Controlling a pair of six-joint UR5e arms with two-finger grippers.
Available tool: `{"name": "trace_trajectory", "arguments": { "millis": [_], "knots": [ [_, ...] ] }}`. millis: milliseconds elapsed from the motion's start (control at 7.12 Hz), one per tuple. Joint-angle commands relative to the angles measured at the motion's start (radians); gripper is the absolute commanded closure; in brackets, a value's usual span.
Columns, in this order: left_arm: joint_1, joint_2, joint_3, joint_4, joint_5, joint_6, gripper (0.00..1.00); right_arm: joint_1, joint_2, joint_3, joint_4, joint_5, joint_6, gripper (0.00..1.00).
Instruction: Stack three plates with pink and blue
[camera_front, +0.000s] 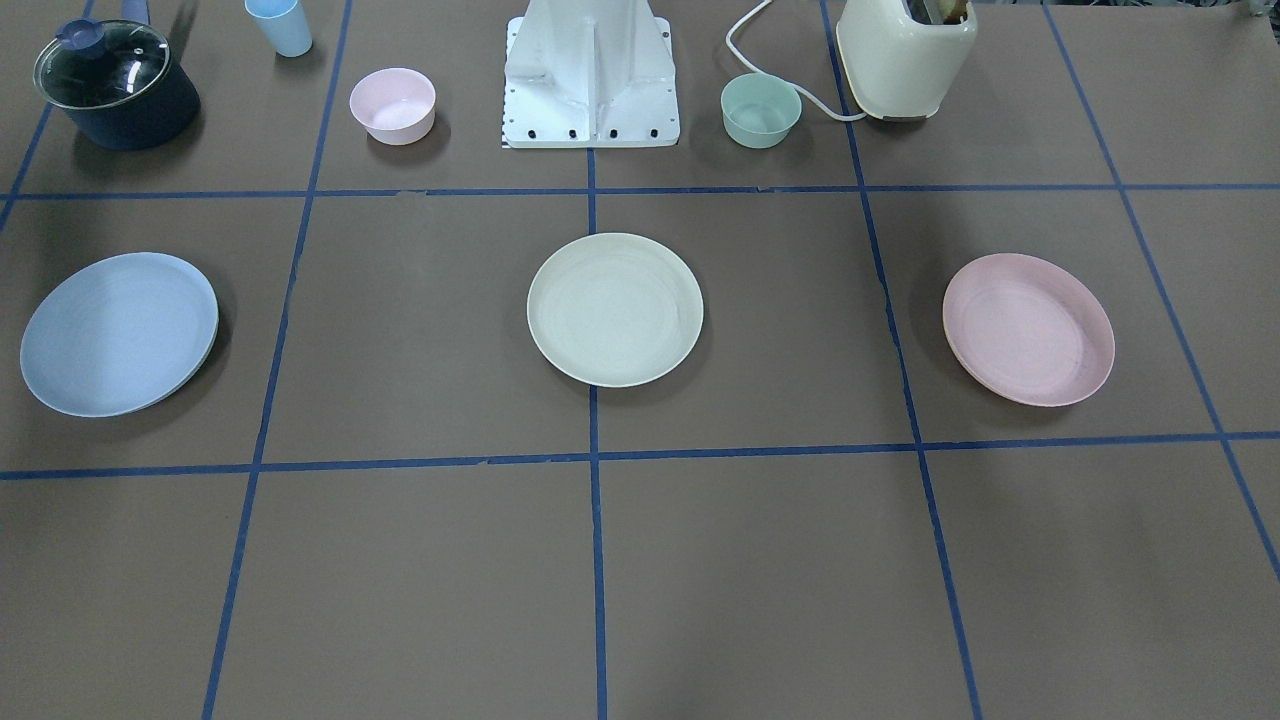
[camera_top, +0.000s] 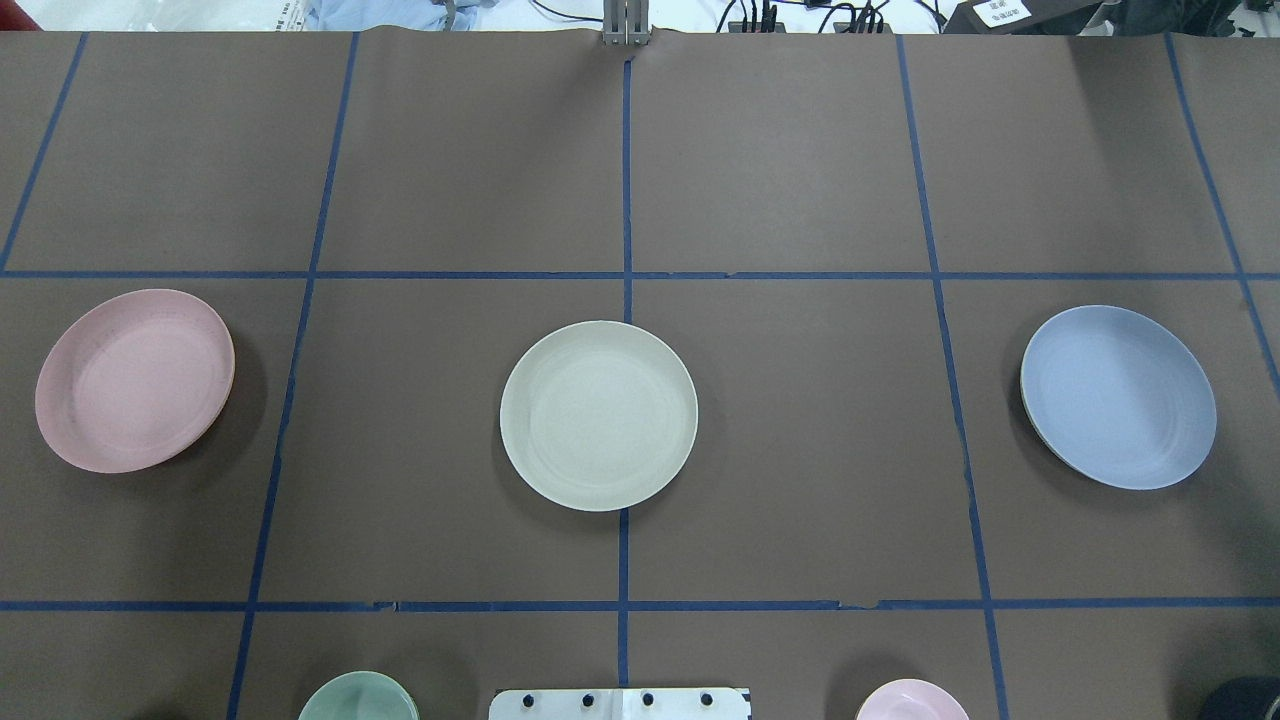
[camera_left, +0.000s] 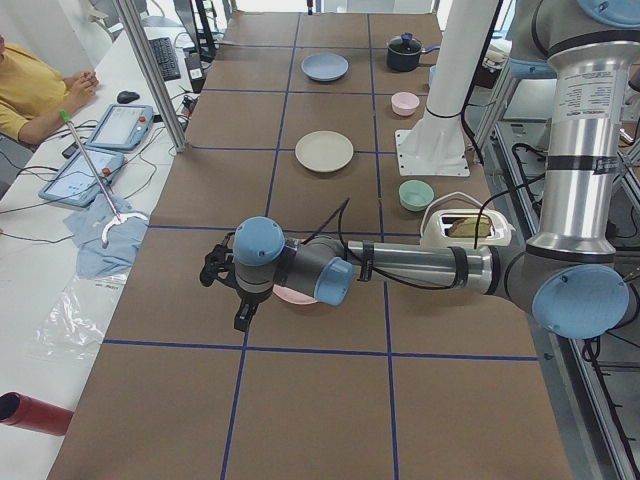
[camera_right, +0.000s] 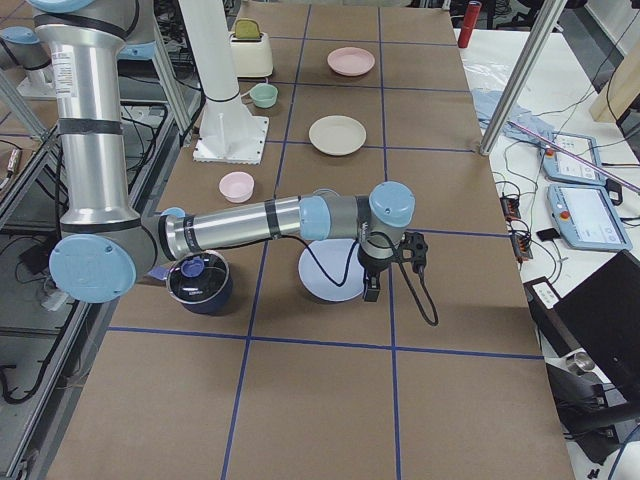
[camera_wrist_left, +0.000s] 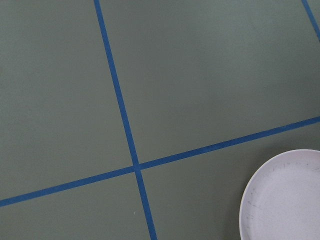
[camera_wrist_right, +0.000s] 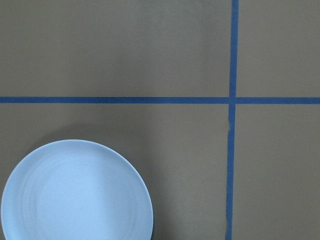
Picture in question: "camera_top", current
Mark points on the pink bowl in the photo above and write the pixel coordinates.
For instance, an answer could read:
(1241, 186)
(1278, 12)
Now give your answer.
(910, 699)

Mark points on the green bowl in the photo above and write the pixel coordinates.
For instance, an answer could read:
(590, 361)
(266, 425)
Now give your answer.
(360, 695)

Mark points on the pink plate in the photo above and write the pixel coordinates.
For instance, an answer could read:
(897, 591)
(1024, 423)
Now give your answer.
(135, 381)

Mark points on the blue plate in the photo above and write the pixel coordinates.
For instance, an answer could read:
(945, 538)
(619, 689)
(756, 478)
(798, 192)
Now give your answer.
(1118, 397)

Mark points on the dark blue lidded pot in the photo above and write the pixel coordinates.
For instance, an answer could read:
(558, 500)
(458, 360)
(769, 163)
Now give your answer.
(1246, 697)

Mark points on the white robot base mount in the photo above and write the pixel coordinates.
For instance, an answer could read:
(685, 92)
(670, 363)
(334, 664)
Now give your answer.
(623, 703)

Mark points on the metal camera pole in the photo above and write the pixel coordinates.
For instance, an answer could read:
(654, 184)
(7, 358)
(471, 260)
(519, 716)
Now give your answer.
(626, 22)

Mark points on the beige plate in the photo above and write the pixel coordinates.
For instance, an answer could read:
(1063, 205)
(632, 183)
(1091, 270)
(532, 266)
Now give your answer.
(599, 416)

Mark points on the light blue cloth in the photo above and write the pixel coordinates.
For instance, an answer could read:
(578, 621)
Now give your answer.
(340, 16)

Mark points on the black box with label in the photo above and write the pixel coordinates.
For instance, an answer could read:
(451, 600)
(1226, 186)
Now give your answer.
(1052, 18)

